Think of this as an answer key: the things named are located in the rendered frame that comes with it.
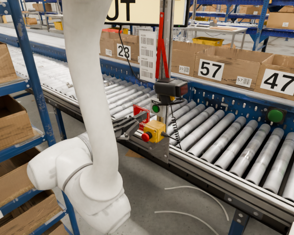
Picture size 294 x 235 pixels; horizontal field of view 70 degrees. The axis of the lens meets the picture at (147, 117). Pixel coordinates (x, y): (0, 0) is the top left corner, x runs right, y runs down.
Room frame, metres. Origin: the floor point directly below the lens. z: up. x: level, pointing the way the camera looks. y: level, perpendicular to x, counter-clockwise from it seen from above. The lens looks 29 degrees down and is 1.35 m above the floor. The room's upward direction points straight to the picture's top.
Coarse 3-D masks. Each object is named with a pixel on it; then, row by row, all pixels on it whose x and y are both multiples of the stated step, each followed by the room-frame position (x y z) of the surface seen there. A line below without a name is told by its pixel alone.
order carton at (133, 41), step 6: (132, 36) 2.05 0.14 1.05; (138, 36) 2.08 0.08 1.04; (114, 42) 1.87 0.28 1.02; (120, 42) 1.82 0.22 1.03; (126, 42) 1.77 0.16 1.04; (132, 42) 1.73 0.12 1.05; (138, 42) 2.08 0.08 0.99; (156, 42) 1.94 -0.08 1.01; (114, 48) 1.88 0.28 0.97; (132, 48) 1.73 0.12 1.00; (138, 48) 1.69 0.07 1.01; (132, 54) 1.74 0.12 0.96; (138, 54) 1.69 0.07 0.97; (126, 60) 1.78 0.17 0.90; (132, 60) 1.74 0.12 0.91
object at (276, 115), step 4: (272, 112) 0.98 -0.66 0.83; (276, 112) 0.96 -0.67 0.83; (280, 112) 0.96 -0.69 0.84; (268, 116) 0.99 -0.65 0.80; (272, 116) 0.97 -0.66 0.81; (276, 116) 0.96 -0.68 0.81; (280, 116) 0.95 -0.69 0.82; (272, 120) 0.97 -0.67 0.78; (276, 120) 0.96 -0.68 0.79; (280, 120) 0.95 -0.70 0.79
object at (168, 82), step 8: (160, 80) 0.75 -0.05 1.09; (168, 80) 0.74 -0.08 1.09; (176, 80) 0.74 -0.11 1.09; (160, 88) 0.73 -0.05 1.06; (168, 88) 0.70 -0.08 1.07; (176, 88) 0.69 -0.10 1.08; (184, 88) 0.70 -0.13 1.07; (160, 96) 0.75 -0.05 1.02; (168, 96) 0.73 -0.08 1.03; (176, 96) 0.69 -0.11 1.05; (160, 104) 0.74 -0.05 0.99; (168, 104) 0.72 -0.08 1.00
